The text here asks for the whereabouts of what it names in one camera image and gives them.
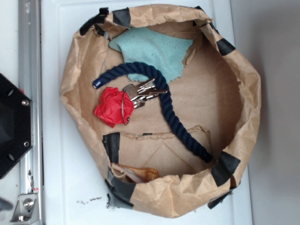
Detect silver keys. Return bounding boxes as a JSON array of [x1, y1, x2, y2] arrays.
[[121, 78, 168, 126]]

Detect crumpled red paper ball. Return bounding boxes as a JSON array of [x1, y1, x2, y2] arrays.
[[94, 87, 134, 128]]

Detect brown seashell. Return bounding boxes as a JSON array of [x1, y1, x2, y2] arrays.
[[111, 163, 160, 183]]

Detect brown paper bag bin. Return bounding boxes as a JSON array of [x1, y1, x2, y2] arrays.
[[60, 4, 261, 218]]

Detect light teal cloth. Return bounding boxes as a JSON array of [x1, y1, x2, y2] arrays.
[[109, 27, 193, 83]]

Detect navy blue twisted rope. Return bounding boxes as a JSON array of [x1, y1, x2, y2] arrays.
[[92, 61, 213, 164]]

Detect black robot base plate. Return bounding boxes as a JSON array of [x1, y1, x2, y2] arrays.
[[0, 75, 32, 179]]

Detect aluminium rail with bracket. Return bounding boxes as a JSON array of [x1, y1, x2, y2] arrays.
[[11, 0, 45, 225]]

